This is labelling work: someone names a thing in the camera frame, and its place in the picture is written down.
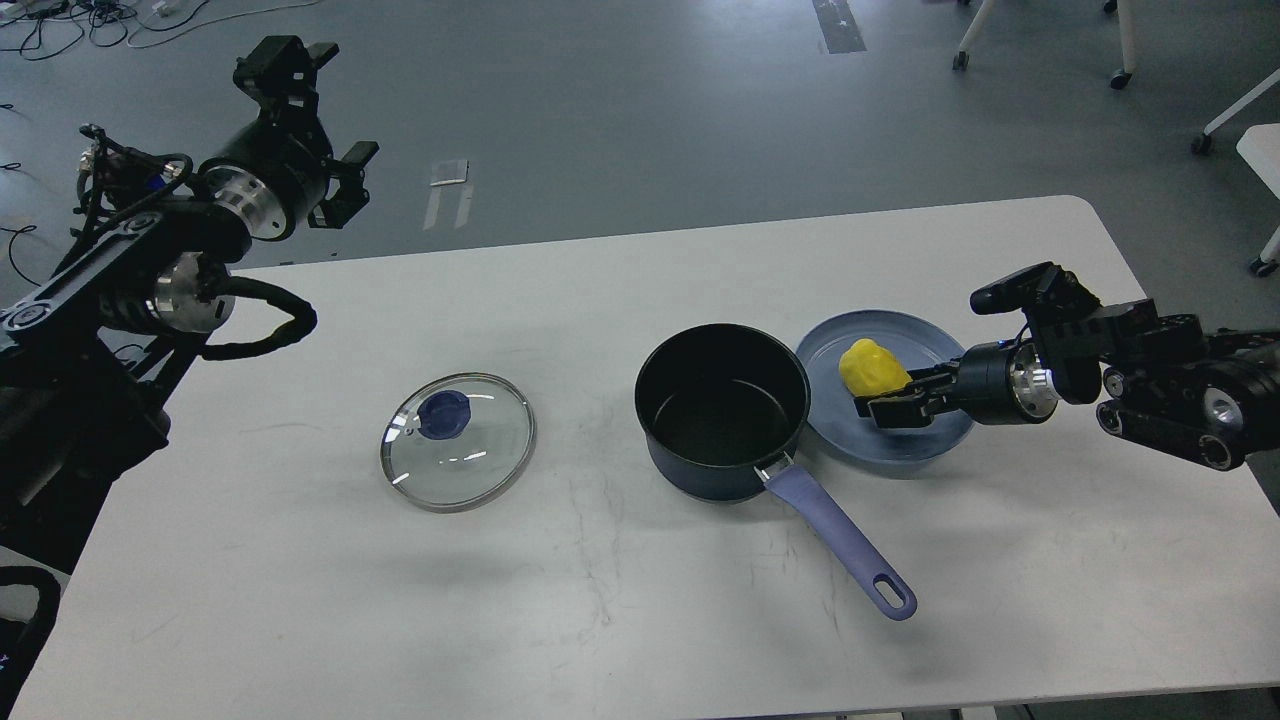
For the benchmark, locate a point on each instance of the blue plate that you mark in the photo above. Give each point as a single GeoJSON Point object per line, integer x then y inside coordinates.
{"type": "Point", "coordinates": [833, 415]}

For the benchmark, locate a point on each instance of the blue saucepan with handle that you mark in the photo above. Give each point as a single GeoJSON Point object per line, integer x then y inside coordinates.
{"type": "Point", "coordinates": [722, 407]}

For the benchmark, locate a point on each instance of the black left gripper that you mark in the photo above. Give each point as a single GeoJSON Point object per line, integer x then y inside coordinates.
{"type": "Point", "coordinates": [278, 171]}

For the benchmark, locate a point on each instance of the white chair leg with caster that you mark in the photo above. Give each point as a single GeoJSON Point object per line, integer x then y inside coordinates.
{"type": "Point", "coordinates": [982, 11]}

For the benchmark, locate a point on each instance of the glass lid with blue knob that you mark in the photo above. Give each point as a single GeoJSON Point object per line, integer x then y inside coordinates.
{"type": "Point", "coordinates": [458, 442]}

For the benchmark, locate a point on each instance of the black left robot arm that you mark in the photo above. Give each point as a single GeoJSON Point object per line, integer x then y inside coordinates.
{"type": "Point", "coordinates": [92, 355]}

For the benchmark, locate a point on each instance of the yellow potato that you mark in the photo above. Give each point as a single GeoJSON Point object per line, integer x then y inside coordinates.
{"type": "Point", "coordinates": [868, 369]}

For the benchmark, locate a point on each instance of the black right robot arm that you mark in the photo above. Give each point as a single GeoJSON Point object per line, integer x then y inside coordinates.
{"type": "Point", "coordinates": [1159, 381]}

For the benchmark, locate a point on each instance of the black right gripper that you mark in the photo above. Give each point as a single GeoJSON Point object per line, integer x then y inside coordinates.
{"type": "Point", "coordinates": [998, 384]}

